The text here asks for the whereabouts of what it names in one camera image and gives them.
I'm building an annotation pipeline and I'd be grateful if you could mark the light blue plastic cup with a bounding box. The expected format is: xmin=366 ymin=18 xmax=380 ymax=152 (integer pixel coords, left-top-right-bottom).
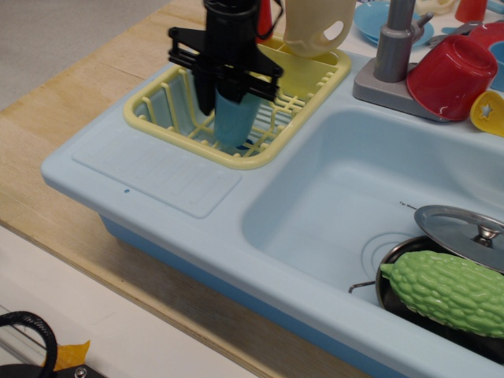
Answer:
xmin=213 ymin=91 xmax=261 ymax=149

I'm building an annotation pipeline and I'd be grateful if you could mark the grey toy utensil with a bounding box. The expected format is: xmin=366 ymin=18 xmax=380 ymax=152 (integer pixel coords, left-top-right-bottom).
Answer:
xmin=427 ymin=21 xmax=483 ymax=48

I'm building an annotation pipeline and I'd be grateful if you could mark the light blue toy sink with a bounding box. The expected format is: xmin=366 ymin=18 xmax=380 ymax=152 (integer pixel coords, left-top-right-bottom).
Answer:
xmin=41 ymin=65 xmax=503 ymax=377

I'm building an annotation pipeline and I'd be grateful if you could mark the blue plastic bowl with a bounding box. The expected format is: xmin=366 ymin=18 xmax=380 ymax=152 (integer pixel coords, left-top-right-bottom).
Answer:
xmin=489 ymin=41 xmax=504 ymax=92

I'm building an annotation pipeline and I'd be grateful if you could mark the red plastic cup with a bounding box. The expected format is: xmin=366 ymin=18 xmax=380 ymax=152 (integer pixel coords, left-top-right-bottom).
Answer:
xmin=256 ymin=0 xmax=272 ymax=43

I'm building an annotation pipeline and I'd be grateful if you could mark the orange plastic cup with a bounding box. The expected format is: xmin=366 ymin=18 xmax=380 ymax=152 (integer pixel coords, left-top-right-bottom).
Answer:
xmin=454 ymin=0 xmax=487 ymax=23

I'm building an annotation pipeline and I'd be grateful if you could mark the cream plastic jug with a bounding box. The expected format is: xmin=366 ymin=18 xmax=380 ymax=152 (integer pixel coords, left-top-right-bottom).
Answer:
xmin=283 ymin=1 xmax=356 ymax=57

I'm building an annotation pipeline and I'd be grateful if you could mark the wooden board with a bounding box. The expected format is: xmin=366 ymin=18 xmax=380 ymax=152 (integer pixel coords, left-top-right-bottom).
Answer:
xmin=1 ymin=1 xmax=361 ymax=377

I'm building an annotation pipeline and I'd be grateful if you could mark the green toy bitter gourd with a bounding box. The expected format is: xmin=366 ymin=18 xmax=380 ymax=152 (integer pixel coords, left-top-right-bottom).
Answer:
xmin=380 ymin=250 xmax=503 ymax=339

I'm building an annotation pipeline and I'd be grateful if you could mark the steel pot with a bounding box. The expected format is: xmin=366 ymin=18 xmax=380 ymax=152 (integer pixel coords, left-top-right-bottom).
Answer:
xmin=349 ymin=236 xmax=503 ymax=365

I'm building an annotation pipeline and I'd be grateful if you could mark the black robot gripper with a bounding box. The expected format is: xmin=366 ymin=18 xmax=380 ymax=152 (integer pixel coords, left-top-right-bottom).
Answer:
xmin=168 ymin=1 xmax=284 ymax=115

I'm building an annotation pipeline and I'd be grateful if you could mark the steel pot lid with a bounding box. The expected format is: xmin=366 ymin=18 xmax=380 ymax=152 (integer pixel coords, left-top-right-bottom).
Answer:
xmin=414 ymin=206 xmax=503 ymax=272

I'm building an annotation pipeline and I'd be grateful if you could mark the yellow plastic dish rack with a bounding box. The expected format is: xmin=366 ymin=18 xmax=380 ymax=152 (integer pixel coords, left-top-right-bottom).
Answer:
xmin=123 ymin=37 xmax=351 ymax=170

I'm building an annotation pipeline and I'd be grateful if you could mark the black braided cable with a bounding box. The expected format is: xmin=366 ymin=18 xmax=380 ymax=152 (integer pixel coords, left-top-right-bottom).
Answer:
xmin=0 ymin=310 xmax=58 ymax=378

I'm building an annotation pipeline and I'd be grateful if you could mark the yellow tape piece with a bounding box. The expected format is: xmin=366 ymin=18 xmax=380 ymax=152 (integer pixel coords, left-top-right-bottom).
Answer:
xmin=54 ymin=340 xmax=91 ymax=371

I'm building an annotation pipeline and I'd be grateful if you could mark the red plastic bowl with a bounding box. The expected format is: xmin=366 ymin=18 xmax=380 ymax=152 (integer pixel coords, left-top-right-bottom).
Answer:
xmin=406 ymin=35 xmax=498 ymax=121

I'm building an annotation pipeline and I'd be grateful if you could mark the grey toy faucet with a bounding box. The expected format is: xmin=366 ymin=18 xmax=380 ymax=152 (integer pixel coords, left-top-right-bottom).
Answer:
xmin=353 ymin=1 xmax=445 ymax=122

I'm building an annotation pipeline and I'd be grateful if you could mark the blue plastic plate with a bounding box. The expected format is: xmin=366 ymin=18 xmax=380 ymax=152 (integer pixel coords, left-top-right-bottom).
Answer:
xmin=354 ymin=1 xmax=434 ymax=48

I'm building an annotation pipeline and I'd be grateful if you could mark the black metal base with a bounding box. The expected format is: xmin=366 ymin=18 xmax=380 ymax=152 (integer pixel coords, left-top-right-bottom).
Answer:
xmin=1 ymin=364 xmax=104 ymax=378

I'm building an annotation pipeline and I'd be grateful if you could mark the cream plastic toy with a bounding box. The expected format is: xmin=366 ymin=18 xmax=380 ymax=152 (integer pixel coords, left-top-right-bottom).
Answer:
xmin=414 ymin=0 xmax=455 ymax=16

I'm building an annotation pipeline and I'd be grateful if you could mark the yellow star scoop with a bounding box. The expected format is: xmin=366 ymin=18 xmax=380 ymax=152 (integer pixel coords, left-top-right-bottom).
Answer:
xmin=469 ymin=91 xmax=504 ymax=137

